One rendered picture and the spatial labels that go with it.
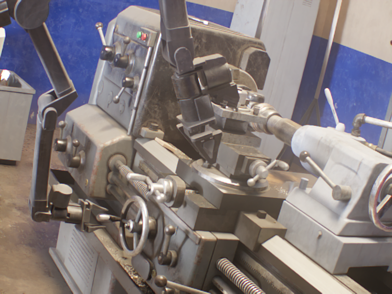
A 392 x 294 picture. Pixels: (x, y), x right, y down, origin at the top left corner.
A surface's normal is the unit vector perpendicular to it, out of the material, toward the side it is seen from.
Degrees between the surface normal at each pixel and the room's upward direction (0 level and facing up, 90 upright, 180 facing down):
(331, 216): 62
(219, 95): 90
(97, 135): 32
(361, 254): 90
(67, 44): 90
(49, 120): 104
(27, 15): 90
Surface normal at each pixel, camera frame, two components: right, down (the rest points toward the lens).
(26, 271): 0.25, -0.95
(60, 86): 0.22, 0.38
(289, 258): -0.31, -0.84
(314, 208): -0.65, -0.56
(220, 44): 0.43, 0.30
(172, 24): 0.21, 0.07
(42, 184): 0.39, 0.51
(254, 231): -0.87, -0.13
